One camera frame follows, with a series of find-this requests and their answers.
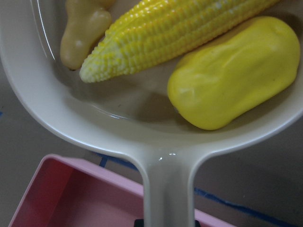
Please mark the beige plastic dustpan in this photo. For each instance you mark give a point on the beige plastic dustpan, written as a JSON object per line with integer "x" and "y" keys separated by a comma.
{"x": 127, "y": 117}

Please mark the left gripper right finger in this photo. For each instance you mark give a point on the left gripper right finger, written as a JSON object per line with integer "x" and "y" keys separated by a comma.
{"x": 197, "y": 223}

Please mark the yellow toy corn cob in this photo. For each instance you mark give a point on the yellow toy corn cob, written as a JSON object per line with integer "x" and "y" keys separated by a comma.
{"x": 156, "y": 31}

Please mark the yellow toy potato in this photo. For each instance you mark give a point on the yellow toy potato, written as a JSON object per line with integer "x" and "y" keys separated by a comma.
{"x": 229, "y": 76}

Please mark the pink plastic bin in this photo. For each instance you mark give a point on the pink plastic bin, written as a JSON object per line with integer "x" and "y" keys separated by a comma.
{"x": 73, "y": 192}

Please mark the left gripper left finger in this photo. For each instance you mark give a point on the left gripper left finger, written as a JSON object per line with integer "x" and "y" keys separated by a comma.
{"x": 139, "y": 223}

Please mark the tan toy ginger root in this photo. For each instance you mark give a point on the tan toy ginger root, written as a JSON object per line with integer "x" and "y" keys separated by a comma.
{"x": 87, "y": 21}

